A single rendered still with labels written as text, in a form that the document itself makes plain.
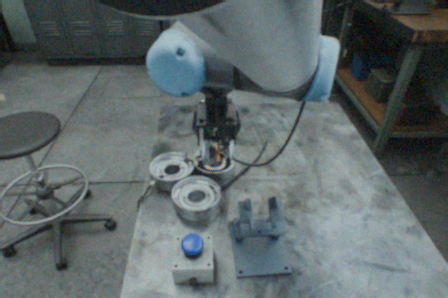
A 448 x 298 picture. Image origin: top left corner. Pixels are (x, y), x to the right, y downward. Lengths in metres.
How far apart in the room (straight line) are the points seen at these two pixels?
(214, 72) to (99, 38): 3.21
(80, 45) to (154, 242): 3.13
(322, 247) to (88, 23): 3.20
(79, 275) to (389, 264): 1.33
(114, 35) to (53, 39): 0.61
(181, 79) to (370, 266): 0.49
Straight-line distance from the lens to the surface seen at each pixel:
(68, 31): 3.65
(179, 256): 0.59
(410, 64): 2.04
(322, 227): 0.71
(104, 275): 1.64
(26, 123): 1.55
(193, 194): 0.72
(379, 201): 0.81
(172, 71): 0.39
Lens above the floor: 1.33
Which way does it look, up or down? 38 degrees down
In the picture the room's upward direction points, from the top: straight up
